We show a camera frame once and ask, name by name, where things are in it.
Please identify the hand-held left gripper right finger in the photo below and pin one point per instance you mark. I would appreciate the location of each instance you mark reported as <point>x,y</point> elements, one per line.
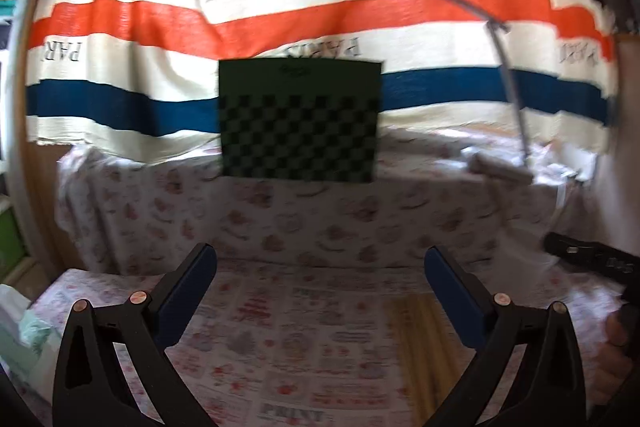
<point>457,302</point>

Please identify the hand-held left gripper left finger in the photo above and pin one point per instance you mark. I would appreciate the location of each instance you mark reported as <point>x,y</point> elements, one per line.
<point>187,292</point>

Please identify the pile of wooden chopsticks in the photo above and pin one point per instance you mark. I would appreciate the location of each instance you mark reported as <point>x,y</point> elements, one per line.
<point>415,347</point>

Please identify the person's right hand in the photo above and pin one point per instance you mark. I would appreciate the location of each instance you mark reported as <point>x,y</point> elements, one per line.
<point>612,367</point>

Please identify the heart and cake print cloth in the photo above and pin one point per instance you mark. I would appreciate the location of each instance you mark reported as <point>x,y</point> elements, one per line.
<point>280,217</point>

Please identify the red print patchwork tablecloth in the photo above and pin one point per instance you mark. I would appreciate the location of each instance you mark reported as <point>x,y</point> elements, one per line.
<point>300,347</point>

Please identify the white and green packet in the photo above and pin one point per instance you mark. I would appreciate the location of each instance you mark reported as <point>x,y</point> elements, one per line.
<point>20,322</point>

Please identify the green checkered board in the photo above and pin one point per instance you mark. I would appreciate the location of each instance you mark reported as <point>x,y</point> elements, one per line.
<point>300,122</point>

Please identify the striped hanging cloth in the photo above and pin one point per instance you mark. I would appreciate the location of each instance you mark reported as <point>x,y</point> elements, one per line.
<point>350,12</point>

